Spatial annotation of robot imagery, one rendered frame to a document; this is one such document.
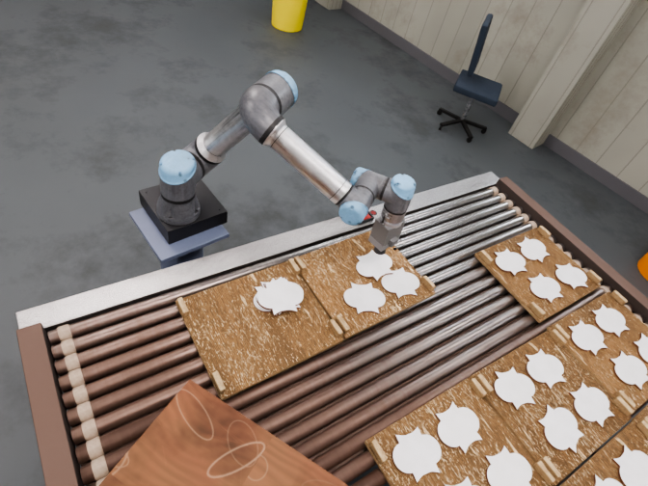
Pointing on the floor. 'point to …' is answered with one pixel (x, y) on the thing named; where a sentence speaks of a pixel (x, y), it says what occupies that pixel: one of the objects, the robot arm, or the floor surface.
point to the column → (179, 251)
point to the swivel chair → (474, 86)
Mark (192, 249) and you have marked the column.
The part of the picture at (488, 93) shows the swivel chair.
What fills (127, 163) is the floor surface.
